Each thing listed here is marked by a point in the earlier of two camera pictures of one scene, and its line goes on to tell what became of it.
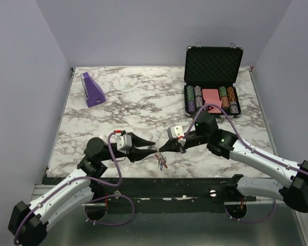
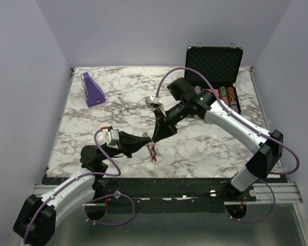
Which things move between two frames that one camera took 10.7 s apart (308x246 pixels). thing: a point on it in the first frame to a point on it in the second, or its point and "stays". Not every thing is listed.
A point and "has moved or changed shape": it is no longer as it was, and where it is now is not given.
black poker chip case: x=211 y=74 stays
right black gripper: x=171 y=145 to x=164 y=127
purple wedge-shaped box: x=94 y=94 stays
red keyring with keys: x=162 y=160 has moved or changed shape
